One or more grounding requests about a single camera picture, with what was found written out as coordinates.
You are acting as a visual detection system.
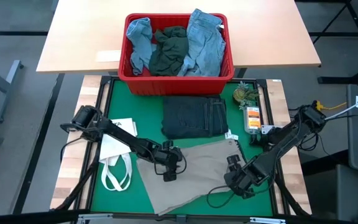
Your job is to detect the yellow floor cable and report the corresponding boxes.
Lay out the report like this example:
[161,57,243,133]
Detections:
[315,100,347,111]

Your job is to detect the green table mat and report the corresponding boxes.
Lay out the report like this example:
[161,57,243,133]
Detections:
[91,80,273,218]

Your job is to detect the grey box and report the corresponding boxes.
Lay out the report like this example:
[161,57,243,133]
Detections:
[303,164,358,222]

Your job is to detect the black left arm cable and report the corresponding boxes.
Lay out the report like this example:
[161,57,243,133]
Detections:
[153,152,188,177]

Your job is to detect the black cable bundle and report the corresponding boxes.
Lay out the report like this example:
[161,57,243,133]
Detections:
[296,129,321,152]

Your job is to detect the beige garment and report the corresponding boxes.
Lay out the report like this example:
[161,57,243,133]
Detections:
[135,138,247,216]

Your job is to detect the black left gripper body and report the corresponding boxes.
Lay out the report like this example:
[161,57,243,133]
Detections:
[152,146,185,175]

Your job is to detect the black aluminium table frame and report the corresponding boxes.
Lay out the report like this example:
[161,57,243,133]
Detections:
[50,75,312,224]

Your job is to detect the small artificial potted plant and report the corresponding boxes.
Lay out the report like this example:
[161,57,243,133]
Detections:
[232,81,260,110]

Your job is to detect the light wood table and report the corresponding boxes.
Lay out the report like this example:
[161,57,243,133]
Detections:
[35,0,322,75]

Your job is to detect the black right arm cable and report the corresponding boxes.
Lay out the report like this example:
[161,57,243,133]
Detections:
[206,185,241,209]

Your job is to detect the cream canvas tote bag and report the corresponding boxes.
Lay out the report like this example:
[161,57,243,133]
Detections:
[99,117,139,192]

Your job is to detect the black diagonal strut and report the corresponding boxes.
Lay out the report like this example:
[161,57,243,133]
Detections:
[54,152,101,211]
[272,174,311,217]

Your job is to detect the pale blue denim garment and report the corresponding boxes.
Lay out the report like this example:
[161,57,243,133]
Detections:
[177,8,227,77]

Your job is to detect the grey metal stand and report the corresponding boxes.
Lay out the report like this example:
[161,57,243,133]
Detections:
[0,60,24,124]

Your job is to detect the white paper label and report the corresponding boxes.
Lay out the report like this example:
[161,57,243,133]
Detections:
[95,50,122,63]

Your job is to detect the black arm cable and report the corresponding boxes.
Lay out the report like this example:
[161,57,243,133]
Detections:
[153,152,188,177]
[206,185,241,209]

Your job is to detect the silver frame bracket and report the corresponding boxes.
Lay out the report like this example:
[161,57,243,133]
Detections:
[76,213,105,224]
[249,217,286,224]

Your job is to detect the black metal stand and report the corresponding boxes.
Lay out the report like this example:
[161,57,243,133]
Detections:
[309,0,358,85]

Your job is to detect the dark green garment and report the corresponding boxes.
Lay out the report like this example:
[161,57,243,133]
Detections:
[149,26,190,77]

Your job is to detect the red plastic laundry bin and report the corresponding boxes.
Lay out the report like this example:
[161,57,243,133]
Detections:
[117,12,235,96]

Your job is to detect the dark blue denim jeans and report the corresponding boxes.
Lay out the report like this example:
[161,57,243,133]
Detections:
[161,95,229,140]

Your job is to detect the white paper tag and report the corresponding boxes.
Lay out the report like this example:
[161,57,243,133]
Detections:
[224,129,239,141]

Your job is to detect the orange and white card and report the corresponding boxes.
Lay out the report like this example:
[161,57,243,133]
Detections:
[243,105,262,135]

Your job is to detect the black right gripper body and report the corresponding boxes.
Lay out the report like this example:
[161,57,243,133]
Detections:
[224,163,258,195]

